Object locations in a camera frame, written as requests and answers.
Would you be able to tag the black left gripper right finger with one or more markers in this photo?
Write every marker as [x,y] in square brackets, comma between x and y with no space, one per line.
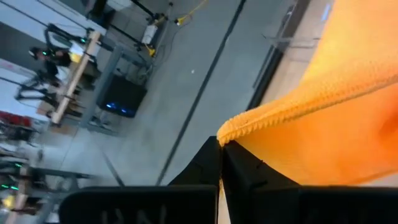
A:
[242,174]

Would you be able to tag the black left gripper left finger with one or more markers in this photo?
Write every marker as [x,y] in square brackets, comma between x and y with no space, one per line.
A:
[205,171]

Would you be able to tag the orange microfiber towel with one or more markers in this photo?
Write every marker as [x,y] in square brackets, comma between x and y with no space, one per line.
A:
[326,130]

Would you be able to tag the black computer tower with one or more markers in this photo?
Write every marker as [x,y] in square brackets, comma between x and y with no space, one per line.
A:
[122,96]

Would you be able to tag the grey metal bench leg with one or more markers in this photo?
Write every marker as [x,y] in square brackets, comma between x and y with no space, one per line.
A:
[102,87]

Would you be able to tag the white power adapter box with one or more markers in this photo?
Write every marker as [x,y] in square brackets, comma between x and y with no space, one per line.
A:
[149,34]

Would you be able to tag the yellow power plug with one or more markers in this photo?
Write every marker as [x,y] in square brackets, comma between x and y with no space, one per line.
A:
[178,21]

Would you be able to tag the light wooden bench top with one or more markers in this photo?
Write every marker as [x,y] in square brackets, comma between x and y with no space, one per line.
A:
[76,77]

